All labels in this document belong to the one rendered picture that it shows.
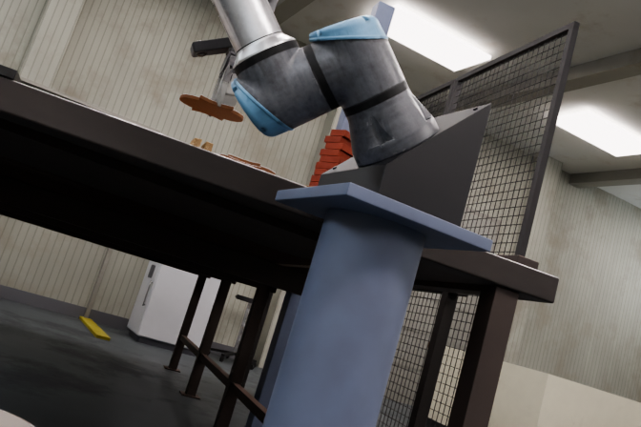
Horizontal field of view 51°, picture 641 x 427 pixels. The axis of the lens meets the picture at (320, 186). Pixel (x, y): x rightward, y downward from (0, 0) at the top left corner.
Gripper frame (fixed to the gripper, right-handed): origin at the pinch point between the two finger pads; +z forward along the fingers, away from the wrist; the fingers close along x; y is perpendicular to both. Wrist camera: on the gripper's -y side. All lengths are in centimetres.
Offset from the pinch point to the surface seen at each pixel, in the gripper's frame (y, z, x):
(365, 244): 24, 25, -54
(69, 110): -25.5, 16.2, -23.5
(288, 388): 20, 49, -49
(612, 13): 311, -279, 283
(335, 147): 49, -20, 63
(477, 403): 70, 44, -23
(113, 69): -56, -150, 580
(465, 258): 58, 16, -24
